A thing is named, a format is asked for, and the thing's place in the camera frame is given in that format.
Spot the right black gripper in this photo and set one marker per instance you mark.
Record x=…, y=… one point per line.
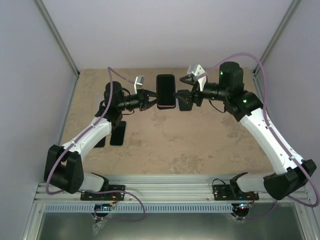
x=195, y=92

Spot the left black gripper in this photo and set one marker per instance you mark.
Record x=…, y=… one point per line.
x=144, y=103

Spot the black cased phone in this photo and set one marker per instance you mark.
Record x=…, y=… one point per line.
x=185, y=102
x=101, y=143

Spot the purple edged black smartphone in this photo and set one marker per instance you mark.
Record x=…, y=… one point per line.
x=165, y=89

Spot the beige phone case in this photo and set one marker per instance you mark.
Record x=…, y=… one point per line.
x=98, y=98

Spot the dark teal smartphone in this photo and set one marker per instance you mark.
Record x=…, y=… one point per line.
x=118, y=134

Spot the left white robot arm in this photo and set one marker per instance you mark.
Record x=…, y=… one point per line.
x=64, y=163

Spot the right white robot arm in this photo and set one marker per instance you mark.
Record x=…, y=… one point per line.
x=290, y=170

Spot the left circuit board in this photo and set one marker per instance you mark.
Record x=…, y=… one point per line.
x=105, y=206

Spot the circuit board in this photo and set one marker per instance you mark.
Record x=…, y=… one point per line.
x=105, y=206
x=243, y=206

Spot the right circuit board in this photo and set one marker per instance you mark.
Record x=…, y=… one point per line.
x=243, y=206

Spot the clear plastic bag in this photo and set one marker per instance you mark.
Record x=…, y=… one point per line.
x=98, y=225

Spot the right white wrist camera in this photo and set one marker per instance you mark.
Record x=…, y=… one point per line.
x=197, y=75

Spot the right aluminium corner post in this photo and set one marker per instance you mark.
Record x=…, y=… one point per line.
x=280, y=29

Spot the aluminium corner post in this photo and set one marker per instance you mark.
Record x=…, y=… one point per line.
x=56, y=35
x=280, y=29

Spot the aluminium rail frame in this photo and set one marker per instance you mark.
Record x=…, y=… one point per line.
x=142, y=189

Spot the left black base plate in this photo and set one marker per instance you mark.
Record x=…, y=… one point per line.
x=114, y=196

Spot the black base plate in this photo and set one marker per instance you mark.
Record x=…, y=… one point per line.
x=114, y=196
x=225, y=192

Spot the blue slotted cable duct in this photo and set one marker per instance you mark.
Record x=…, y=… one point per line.
x=148, y=208

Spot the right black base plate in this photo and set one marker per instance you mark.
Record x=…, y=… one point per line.
x=225, y=192

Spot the left aluminium corner post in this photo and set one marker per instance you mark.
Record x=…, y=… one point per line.
x=56, y=35

